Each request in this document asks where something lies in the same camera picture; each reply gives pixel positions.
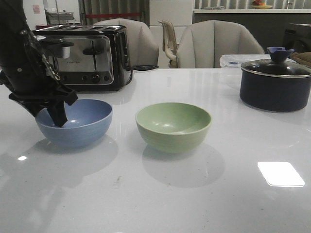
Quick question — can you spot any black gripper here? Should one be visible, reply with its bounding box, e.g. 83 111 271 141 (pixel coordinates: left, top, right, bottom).
0 26 77 127

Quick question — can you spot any blue bowl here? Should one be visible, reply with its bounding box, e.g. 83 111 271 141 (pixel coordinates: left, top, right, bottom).
35 99 113 148

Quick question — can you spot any green bowl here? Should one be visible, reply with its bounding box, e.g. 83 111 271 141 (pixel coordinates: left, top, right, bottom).
135 102 212 153

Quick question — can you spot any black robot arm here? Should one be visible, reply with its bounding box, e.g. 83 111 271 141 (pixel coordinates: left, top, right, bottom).
0 0 77 127

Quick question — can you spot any black and chrome toaster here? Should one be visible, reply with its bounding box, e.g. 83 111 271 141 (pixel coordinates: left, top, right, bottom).
34 25 131 91

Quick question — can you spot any metal cart in background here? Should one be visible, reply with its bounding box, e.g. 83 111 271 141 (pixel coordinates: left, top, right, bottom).
45 9 75 25

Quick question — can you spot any beige upholstered chair left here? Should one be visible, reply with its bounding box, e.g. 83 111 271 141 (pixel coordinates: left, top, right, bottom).
95 18 159 67

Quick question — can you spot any beige upholstered chair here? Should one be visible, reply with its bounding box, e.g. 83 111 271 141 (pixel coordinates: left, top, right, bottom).
176 20 264 68
95 18 159 67

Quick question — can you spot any cream office chair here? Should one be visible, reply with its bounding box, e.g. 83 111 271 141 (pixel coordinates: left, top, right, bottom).
158 20 178 68

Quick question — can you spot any white cabinet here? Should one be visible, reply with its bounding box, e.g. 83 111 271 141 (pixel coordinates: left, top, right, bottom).
149 0 194 68

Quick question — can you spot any beige upholstered chair right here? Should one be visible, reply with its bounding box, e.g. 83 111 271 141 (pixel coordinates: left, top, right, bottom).
176 20 264 68

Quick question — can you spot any clear plastic food container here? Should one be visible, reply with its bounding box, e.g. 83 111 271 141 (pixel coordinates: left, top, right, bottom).
220 54 297 68

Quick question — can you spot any dark blue cooking pot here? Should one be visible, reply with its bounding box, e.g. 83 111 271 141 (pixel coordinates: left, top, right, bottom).
240 71 311 112

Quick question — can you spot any fruit bowl on counter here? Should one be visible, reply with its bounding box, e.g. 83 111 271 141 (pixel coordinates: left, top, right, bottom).
251 0 273 9

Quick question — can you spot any glass pot lid blue knob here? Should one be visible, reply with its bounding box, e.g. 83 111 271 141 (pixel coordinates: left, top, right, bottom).
241 47 311 78

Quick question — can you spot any black toaster power cable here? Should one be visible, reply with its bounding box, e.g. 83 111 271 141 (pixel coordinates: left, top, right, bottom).
125 64 159 86

